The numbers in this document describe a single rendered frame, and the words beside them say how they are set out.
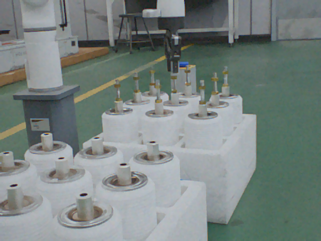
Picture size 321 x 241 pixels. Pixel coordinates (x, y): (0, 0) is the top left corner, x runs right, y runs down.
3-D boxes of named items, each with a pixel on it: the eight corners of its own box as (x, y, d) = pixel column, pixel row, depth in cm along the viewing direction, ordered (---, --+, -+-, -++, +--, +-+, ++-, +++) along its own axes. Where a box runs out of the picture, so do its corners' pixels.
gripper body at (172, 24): (187, 13, 114) (189, 49, 116) (181, 13, 122) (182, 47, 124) (159, 14, 113) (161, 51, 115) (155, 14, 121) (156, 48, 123)
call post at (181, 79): (173, 154, 156) (169, 69, 148) (180, 148, 163) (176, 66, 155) (192, 156, 154) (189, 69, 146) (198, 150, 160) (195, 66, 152)
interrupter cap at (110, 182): (92, 190, 68) (91, 186, 67) (115, 172, 74) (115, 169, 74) (135, 196, 65) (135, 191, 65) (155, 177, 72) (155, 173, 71)
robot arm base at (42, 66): (25, 92, 125) (17, 32, 121) (41, 86, 134) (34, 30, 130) (53, 92, 123) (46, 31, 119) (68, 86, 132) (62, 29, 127)
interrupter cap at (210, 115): (223, 115, 109) (223, 112, 109) (209, 122, 103) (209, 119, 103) (197, 112, 113) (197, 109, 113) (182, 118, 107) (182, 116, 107)
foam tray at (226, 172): (88, 205, 120) (82, 143, 115) (145, 158, 154) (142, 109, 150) (227, 224, 105) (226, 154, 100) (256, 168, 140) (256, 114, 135)
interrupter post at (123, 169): (115, 186, 69) (113, 166, 68) (121, 180, 71) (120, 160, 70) (128, 187, 68) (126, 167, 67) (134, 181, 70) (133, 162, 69)
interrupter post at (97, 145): (89, 155, 84) (88, 139, 83) (96, 151, 86) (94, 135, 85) (100, 156, 83) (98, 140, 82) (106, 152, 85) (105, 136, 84)
